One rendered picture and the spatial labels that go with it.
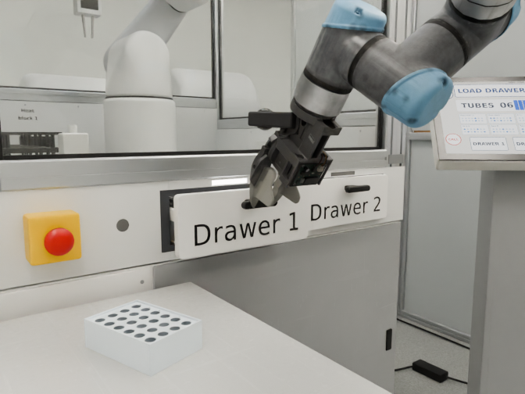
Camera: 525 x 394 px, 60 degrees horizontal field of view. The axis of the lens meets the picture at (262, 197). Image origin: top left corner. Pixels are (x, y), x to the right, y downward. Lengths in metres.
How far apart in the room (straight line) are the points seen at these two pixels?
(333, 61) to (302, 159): 0.15
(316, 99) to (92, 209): 0.40
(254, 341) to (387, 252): 0.70
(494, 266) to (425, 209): 1.11
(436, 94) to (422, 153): 2.00
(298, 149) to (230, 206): 0.19
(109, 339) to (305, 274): 0.57
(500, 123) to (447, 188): 1.10
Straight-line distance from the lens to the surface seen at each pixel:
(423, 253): 2.62
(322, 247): 1.08
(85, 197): 0.78
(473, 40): 0.64
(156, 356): 0.55
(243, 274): 0.95
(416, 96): 0.57
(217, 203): 0.80
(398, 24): 1.26
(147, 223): 0.82
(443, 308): 2.63
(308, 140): 0.68
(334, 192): 1.05
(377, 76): 0.59
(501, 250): 1.51
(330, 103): 0.66
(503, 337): 1.60
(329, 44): 0.63
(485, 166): 1.36
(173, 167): 0.84
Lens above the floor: 1.03
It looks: 8 degrees down
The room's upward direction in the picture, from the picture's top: straight up
